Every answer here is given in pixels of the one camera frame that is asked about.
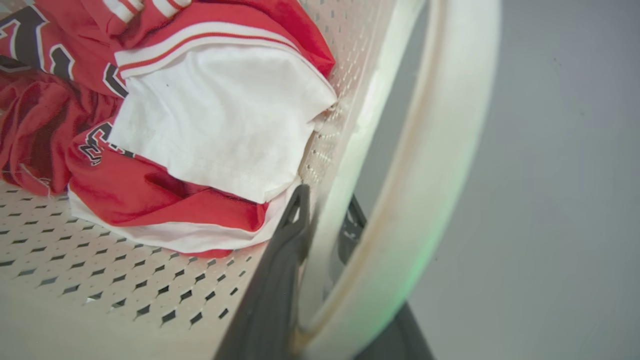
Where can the white perforated plastic laundry basket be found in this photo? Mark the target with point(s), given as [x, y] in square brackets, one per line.
[415, 175]

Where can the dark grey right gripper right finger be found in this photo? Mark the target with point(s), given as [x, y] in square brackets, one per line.
[395, 340]

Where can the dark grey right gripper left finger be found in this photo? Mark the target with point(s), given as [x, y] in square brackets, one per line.
[270, 300]

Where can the red and white sports jersey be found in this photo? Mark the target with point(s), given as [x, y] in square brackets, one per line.
[210, 125]

